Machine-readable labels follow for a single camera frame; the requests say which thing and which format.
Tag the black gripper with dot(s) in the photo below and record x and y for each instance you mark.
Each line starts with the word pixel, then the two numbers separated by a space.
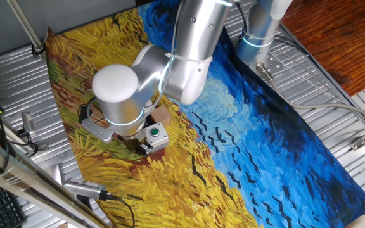
pixel 135 141

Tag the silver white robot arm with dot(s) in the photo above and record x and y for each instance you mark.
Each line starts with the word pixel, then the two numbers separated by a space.
pixel 182 47

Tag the black clock base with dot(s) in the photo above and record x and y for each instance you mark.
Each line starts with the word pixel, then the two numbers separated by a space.
pixel 148 122

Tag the green push button box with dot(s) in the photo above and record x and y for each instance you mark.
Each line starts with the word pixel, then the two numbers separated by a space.
pixel 157 136

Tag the painted wheatfield print cloth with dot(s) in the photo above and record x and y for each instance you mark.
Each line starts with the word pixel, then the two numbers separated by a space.
pixel 233 142

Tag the flat grey metal plate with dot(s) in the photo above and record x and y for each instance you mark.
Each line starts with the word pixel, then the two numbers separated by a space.
pixel 59 173

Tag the grey slanted pole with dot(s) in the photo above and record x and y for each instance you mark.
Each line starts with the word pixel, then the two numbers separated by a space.
pixel 25 23

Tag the wrist camera with grey bracket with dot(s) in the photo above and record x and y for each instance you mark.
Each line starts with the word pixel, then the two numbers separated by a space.
pixel 98 131

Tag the ribbed grey depth camera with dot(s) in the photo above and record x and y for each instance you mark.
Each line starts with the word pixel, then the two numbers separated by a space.
pixel 84 188

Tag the aluminium frame bar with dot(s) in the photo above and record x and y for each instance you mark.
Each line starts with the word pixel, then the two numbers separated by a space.
pixel 27 180

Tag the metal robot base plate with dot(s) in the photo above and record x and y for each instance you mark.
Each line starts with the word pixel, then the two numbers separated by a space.
pixel 274 65

